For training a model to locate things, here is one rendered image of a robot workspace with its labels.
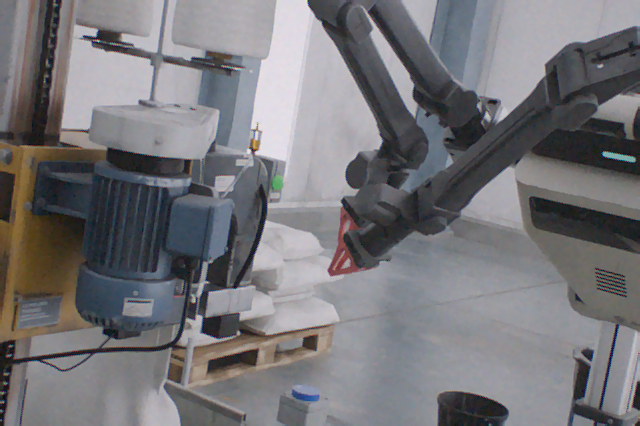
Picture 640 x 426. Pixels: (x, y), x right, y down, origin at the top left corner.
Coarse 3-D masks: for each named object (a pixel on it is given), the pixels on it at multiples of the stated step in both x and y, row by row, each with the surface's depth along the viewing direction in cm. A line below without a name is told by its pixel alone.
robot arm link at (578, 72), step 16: (624, 32) 150; (576, 48) 153; (592, 48) 152; (608, 48) 150; (624, 48) 149; (560, 64) 154; (576, 64) 152; (592, 64) 151; (608, 64) 149; (624, 64) 148; (560, 80) 154; (576, 80) 151; (592, 80) 149; (608, 80) 148; (624, 80) 148; (608, 96) 151
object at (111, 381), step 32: (32, 352) 228; (128, 352) 216; (160, 352) 211; (32, 384) 223; (64, 384) 219; (96, 384) 217; (128, 384) 214; (160, 384) 212; (32, 416) 222; (64, 416) 216; (96, 416) 213; (128, 416) 211; (160, 416) 214
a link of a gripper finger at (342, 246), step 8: (344, 240) 191; (344, 248) 191; (352, 248) 190; (336, 256) 193; (352, 256) 190; (336, 264) 195; (352, 264) 190; (328, 272) 195; (336, 272) 194; (344, 272) 192
